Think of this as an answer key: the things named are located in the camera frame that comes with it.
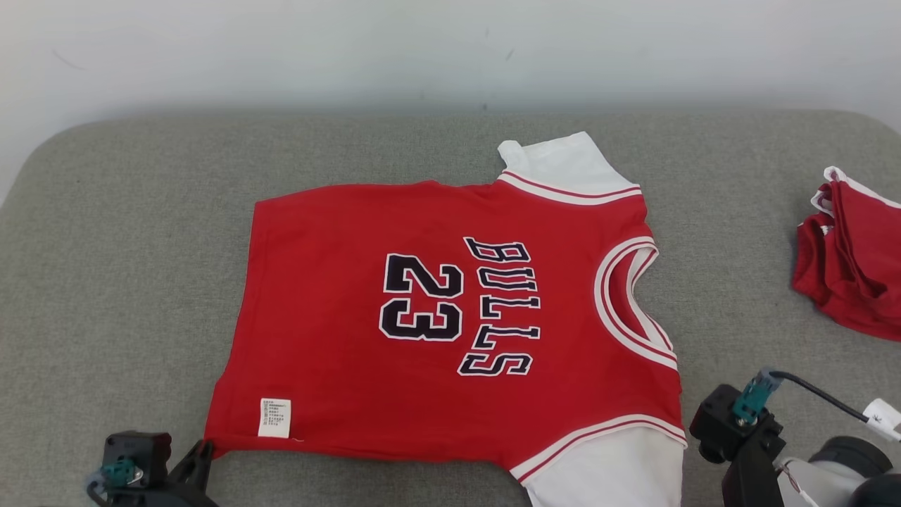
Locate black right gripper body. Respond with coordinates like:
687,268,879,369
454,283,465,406
722,422,786,507

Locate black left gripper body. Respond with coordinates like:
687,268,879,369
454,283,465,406
106,482,219,507

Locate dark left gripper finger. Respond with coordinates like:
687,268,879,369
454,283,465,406
169,440,215,490

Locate red Bulls 23 jersey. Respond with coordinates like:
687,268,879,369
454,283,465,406
204,132,687,507

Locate red basketball shorts white stripe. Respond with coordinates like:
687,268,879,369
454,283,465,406
792,166,901,342

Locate grey fabric sofa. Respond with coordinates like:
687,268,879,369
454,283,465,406
0,109,901,507

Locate thin red white wires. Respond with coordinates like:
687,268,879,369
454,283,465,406
778,461,821,507

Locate white right cable label tag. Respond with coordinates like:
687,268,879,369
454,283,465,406
864,399,901,442

